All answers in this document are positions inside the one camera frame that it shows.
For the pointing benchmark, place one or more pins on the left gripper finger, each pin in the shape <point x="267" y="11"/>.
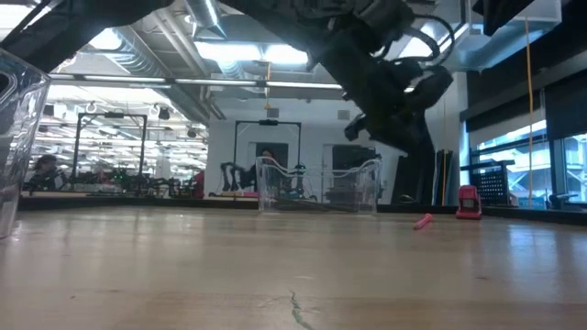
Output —
<point x="417" y="179"/>

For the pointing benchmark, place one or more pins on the pink pencil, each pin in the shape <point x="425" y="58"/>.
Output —
<point x="423" y="222"/>

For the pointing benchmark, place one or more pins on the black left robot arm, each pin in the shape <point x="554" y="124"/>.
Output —
<point x="69" y="23"/>

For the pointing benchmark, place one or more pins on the black background robot arm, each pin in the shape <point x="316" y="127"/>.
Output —
<point x="234" y="176"/>

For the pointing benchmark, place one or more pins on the black leaning panels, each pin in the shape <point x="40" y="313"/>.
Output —
<point x="449" y="179"/>

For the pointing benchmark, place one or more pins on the red rectangular box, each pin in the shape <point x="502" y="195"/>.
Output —
<point x="468" y="204"/>

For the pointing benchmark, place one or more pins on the black perforated cart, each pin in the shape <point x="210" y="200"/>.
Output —
<point x="493" y="183"/>

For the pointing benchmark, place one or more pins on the person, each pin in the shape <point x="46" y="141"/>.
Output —
<point x="268" y="153"/>
<point x="46" y="174"/>

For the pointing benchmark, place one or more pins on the clear plastic bin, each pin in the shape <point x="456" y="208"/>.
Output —
<point x="18" y="137"/>
<point x="284" y="192"/>

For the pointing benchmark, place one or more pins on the black chair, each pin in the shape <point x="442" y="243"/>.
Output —
<point x="561" y="200"/>

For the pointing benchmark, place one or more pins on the long ceiling light tube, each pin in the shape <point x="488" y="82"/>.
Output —
<point x="137" y="79"/>

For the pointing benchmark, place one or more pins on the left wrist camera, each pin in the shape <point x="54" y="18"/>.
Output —
<point x="433" y="89"/>

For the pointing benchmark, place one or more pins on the silver ceiling duct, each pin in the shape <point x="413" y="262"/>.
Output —
<point x="204" y="18"/>

